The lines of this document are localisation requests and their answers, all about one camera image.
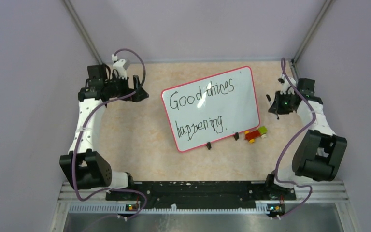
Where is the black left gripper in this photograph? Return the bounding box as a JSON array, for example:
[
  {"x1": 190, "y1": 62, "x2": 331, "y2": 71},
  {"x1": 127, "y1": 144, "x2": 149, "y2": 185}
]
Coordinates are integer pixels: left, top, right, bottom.
[{"x1": 104, "y1": 72, "x2": 148, "y2": 102}]

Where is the pink framed whiteboard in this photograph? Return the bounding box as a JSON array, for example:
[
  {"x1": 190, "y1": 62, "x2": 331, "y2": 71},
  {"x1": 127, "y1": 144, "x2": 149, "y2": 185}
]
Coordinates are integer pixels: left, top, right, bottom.
[{"x1": 160, "y1": 66, "x2": 260, "y2": 152}]

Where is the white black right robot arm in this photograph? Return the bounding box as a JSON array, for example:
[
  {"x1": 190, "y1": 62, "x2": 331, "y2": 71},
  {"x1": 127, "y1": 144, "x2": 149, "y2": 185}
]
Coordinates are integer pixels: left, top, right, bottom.
[{"x1": 264, "y1": 77, "x2": 347, "y2": 199}]

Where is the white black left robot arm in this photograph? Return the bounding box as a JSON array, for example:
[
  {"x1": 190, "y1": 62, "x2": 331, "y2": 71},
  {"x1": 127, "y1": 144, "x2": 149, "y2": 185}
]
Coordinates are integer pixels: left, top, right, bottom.
[{"x1": 59, "y1": 59, "x2": 149, "y2": 200}]

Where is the black whiteboard clip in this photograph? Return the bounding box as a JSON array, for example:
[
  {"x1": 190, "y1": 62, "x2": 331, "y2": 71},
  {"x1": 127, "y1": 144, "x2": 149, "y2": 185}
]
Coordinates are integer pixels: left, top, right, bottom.
[
  {"x1": 233, "y1": 132, "x2": 240, "y2": 141},
  {"x1": 206, "y1": 142, "x2": 212, "y2": 150}
]

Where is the green lego brick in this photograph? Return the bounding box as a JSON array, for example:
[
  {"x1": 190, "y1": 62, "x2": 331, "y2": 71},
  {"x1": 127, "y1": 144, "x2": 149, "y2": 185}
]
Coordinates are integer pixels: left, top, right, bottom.
[{"x1": 257, "y1": 126, "x2": 268, "y2": 135}]

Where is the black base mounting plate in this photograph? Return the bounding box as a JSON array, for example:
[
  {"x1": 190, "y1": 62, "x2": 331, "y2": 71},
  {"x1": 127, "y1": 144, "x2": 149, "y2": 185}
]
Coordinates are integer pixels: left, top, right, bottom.
[{"x1": 105, "y1": 181, "x2": 296, "y2": 209}]

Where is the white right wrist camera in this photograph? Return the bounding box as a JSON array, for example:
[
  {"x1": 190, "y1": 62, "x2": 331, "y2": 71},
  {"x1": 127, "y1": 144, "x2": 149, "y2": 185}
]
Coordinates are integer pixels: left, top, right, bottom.
[{"x1": 278, "y1": 74, "x2": 296, "y2": 94}]

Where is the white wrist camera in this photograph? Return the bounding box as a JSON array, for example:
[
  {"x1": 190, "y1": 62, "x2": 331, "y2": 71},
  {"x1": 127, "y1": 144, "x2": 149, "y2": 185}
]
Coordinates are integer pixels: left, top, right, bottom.
[
  {"x1": 278, "y1": 74, "x2": 296, "y2": 94},
  {"x1": 112, "y1": 55, "x2": 131, "y2": 80}
]

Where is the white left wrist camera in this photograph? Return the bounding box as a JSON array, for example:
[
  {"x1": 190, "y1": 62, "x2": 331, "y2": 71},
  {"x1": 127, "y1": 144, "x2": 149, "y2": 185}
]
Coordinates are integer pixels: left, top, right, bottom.
[{"x1": 112, "y1": 55, "x2": 131, "y2": 80}]

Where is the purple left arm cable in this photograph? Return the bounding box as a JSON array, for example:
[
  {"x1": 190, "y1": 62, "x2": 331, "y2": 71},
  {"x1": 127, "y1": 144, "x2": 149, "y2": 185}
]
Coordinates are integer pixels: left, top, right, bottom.
[{"x1": 71, "y1": 48, "x2": 148, "y2": 221}]

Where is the aluminium frame rail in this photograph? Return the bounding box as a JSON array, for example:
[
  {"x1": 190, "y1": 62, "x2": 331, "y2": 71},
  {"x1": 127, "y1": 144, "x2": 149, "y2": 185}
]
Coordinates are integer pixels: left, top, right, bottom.
[{"x1": 50, "y1": 180, "x2": 361, "y2": 232}]

